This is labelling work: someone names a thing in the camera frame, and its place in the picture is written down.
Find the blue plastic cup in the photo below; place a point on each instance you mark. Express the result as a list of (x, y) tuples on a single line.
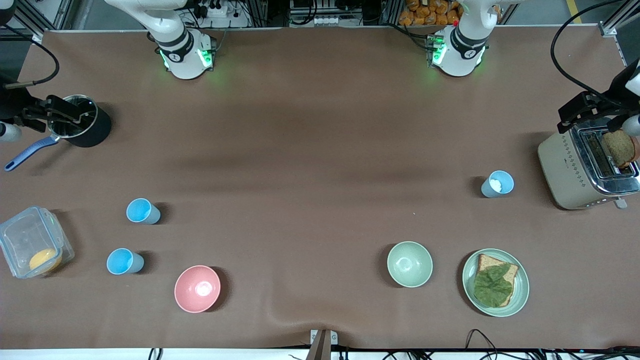
[(121, 261), (140, 210), (506, 181)]

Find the pink bowl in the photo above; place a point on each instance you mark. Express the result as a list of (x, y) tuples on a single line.
[(197, 289)]

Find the bag of orange buns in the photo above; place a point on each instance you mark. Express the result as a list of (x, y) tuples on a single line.
[(430, 12)]

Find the pale green plate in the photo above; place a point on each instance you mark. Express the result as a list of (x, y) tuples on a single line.
[(522, 287)]

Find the white tissue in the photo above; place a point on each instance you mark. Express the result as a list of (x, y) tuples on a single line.
[(496, 185)]

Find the pale green bowl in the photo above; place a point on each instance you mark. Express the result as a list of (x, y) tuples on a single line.
[(409, 264)]

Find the brown bread slice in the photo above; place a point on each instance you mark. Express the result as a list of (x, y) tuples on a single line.
[(487, 261), (620, 147)]

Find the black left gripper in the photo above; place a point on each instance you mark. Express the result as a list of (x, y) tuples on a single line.
[(616, 94)]

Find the green lettuce leaf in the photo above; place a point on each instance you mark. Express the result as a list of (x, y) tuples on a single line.
[(492, 285)]

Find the clear plastic food container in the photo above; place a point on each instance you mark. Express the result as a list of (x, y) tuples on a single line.
[(25, 235)]

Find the orange round food item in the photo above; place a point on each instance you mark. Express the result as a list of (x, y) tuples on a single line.
[(44, 260)]

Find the beige and chrome toaster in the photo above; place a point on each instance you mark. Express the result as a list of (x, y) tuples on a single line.
[(562, 170)]

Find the aluminium frame profile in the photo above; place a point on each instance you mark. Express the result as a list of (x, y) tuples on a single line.
[(35, 20), (617, 17)]

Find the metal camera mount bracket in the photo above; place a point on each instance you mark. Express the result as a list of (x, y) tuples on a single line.
[(322, 342)]

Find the brown table cloth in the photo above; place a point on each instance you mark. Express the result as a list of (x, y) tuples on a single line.
[(320, 150)]

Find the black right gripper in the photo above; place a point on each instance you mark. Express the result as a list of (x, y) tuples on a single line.
[(11, 106)]

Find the white power strip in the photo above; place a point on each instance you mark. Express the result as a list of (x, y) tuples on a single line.
[(215, 10), (315, 20)]

